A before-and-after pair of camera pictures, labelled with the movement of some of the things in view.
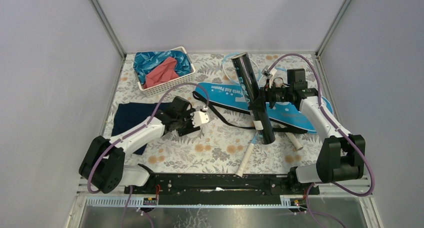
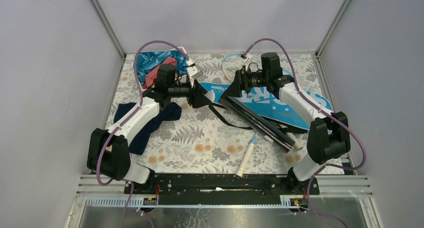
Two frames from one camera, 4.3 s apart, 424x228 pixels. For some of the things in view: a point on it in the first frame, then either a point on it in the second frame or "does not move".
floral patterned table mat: x=239 y=113 does not move
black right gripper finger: x=258 y=105 -> x=234 y=89
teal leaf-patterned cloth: x=143 y=61 does not move
